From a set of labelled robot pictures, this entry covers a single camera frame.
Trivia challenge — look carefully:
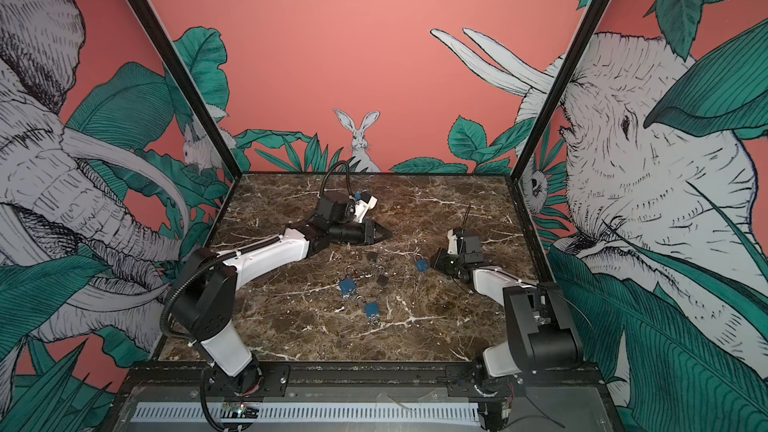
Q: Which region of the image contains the blue padlock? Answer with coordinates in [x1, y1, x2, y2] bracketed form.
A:
[414, 254, 430, 273]
[339, 275, 358, 299]
[364, 301, 380, 323]

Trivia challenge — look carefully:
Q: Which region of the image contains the blue padlock front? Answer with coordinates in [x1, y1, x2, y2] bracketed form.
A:
[364, 301, 380, 323]

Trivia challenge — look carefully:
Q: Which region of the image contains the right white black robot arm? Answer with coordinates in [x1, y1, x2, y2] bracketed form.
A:
[430, 228, 584, 397]

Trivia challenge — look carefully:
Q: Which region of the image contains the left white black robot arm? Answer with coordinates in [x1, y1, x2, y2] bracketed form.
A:
[160, 191, 391, 396]

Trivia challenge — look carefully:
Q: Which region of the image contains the black padlock near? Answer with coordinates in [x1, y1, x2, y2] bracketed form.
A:
[376, 270, 390, 287]

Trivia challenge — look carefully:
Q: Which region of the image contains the small green circuit board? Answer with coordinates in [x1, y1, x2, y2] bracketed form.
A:
[221, 403, 259, 420]

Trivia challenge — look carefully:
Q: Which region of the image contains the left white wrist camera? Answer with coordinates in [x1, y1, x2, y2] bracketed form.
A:
[353, 192, 378, 223]

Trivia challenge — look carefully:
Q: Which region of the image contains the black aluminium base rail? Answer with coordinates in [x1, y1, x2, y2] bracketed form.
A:
[117, 361, 610, 400]

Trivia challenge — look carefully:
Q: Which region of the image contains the white ventilated cable duct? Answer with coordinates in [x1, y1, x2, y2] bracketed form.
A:
[130, 402, 480, 425]

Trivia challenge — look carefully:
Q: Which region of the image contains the left black frame post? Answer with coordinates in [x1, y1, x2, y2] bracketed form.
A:
[126, 0, 242, 182]

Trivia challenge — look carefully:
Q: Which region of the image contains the black frame post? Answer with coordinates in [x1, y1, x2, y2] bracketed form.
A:
[126, 0, 242, 182]
[511, 0, 611, 184]

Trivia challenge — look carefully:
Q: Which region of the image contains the right black frame post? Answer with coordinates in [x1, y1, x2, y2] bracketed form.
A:
[511, 0, 611, 184]

